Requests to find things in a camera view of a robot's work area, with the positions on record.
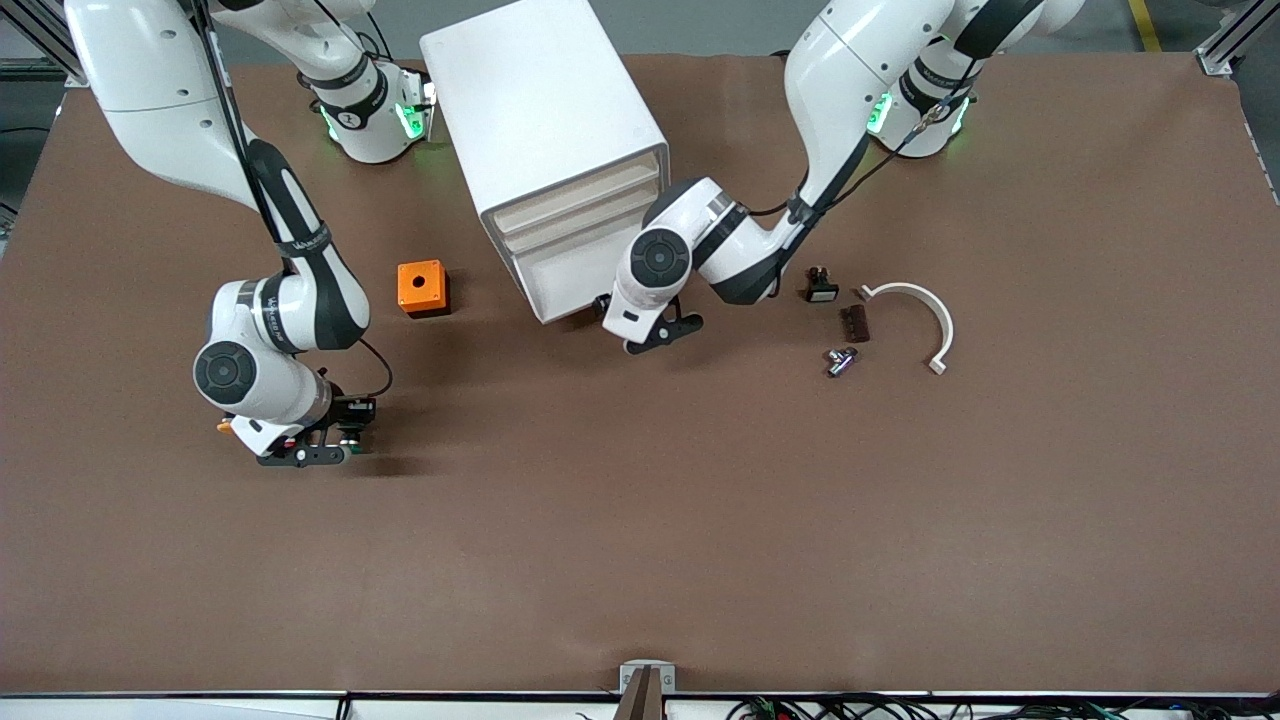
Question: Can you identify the orange box with hole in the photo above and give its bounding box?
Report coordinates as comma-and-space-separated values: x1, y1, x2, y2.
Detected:
397, 260, 451, 319

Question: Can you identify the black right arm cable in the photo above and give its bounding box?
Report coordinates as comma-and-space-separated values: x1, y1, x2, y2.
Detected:
190, 0, 395, 403

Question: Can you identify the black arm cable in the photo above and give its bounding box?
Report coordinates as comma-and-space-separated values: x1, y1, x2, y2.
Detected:
745, 85, 976, 219
190, 0, 395, 403

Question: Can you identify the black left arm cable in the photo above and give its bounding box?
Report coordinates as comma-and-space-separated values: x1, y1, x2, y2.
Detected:
745, 85, 976, 219

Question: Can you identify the white curved plastic bracket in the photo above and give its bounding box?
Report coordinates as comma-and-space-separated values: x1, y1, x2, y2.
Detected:
857, 282, 956, 376

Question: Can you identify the grey metal mount bracket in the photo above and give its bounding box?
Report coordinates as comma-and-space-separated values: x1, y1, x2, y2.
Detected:
620, 660, 676, 694

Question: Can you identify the brown camera pole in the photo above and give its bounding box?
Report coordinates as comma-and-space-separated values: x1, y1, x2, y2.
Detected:
615, 668, 666, 720

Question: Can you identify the black cable bundle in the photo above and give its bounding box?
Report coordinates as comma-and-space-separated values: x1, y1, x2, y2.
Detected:
728, 693, 1280, 720

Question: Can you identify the aluminium frame profile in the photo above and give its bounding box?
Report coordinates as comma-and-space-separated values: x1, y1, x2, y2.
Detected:
0, 0, 89, 87
1195, 0, 1280, 77

